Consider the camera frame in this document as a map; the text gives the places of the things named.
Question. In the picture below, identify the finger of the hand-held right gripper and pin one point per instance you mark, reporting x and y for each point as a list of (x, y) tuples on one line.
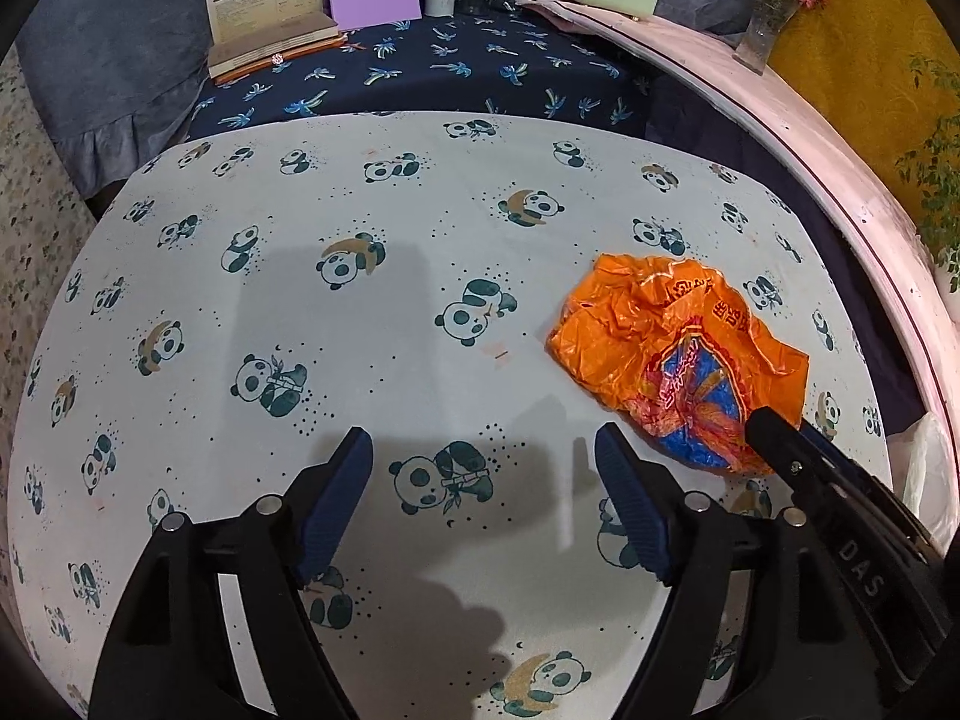
[(862, 487), (776, 439)]

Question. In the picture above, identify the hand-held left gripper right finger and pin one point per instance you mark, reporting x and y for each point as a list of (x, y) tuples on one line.
[(634, 502)]

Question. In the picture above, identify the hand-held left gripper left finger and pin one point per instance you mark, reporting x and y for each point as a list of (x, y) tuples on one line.
[(337, 502)]

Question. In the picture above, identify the white plastic bag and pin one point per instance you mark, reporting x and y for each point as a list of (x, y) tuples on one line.
[(930, 465)]

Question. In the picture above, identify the orange plastic bag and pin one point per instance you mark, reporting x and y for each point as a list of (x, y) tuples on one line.
[(660, 345)]

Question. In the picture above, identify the dark purple cloth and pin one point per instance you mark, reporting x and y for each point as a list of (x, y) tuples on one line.
[(795, 187)]

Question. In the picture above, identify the potted green plant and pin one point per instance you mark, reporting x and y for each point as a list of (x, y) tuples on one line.
[(937, 165)]

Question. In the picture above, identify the pink cloth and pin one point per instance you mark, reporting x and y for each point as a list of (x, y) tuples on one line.
[(787, 97)]

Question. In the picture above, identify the yellow cloth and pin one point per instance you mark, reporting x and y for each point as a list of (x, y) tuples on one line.
[(862, 37)]

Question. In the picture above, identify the glass vase with pink flowers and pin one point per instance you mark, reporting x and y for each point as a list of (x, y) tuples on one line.
[(772, 22)]

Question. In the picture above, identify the floral print cloth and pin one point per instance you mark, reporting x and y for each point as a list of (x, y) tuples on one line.
[(30, 187)]

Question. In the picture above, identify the navy palm print cloth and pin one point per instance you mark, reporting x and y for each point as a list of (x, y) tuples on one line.
[(450, 67)]

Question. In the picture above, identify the orange book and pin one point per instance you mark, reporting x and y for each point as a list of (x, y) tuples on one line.
[(300, 51)]

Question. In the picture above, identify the blue-grey blanket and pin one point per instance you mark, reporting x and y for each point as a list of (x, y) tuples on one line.
[(112, 52)]

